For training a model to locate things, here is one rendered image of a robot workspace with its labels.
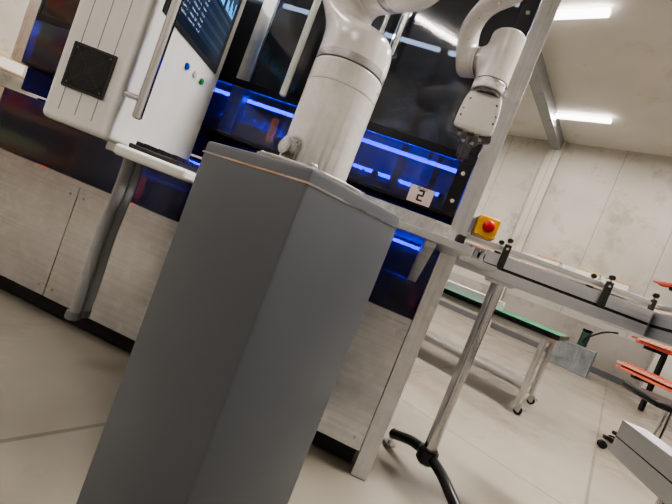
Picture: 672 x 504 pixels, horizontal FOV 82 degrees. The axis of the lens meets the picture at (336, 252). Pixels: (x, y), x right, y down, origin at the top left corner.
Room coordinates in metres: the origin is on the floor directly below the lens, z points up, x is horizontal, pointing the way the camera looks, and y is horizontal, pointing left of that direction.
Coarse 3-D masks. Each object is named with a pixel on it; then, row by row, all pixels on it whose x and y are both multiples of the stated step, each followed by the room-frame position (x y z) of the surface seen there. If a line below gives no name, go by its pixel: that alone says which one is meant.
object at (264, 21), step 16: (32, 0) 1.69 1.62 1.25; (272, 0) 1.51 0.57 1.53; (32, 16) 1.69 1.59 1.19; (48, 16) 1.67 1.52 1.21; (272, 16) 1.51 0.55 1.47; (256, 32) 1.51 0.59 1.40; (16, 48) 1.69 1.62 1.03; (256, 48) 1.51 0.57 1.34; (32, 64) 1.67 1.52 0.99; (224, 80) 1.52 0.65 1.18; (240, 80) 1.51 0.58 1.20; (272, 96) 1.48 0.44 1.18; (288, 96) 1.47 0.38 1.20; (208, 128) 1.52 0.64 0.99; (368, 128) 1.42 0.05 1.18; (384, 128) 1.41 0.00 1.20; (256, 144) 1.48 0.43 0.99; (416, 144) 1.38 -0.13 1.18; (432, 144) 1.38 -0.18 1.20; (464, 160) 1.35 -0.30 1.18; (384, 192) 1.39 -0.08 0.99; (432, 208) 1.36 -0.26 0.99
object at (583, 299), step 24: (480, 240) 1.45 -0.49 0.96; (456, 264) 1.44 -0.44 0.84; (504, 264) 1.40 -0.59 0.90; (552, 264) 1.41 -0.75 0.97; (528, 288) 1.39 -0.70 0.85; (552, 288) 1.38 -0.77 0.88; (576, 288) 1.37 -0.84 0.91; (600, 288) 1.44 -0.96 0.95; (600, 312) 1.35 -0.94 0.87; (624, 312) 1.34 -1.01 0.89; (648, 312) 1.33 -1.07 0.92
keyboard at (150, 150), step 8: (136, 144) 1.02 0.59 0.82; (144, 144) 1.02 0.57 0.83; (144, 152) 1.01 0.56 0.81; (152, 152) 1.00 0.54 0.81; (160, 152) 1.02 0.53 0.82; (168, 160) 1.00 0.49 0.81; (176, 160) 1.01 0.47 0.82; (184, 160) 1.06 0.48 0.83; (184, 168) 1.05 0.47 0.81; (192, 168) 1.09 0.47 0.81
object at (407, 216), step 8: (376, 200) 1.02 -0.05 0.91; (384, 208) 1.01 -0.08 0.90; (392, 208) 1.01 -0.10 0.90; (400, 208) 1.01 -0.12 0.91; (400, 216) 1.00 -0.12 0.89; (408, 216) 1.00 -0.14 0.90; (416, 216) 1.00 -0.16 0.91; (424, 216) 0.99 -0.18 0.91; (416, 224) 1.00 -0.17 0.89; (424, 224) 0.99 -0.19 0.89; (432, 224) 0.99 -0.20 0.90; (440, 224) 0.99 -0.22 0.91; (448, 224) 0.98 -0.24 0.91; (432, 232) 0.99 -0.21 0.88; (440, 232) 0.99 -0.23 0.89; (448, 232) 0.98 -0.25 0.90; (456, 232) 0.98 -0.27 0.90
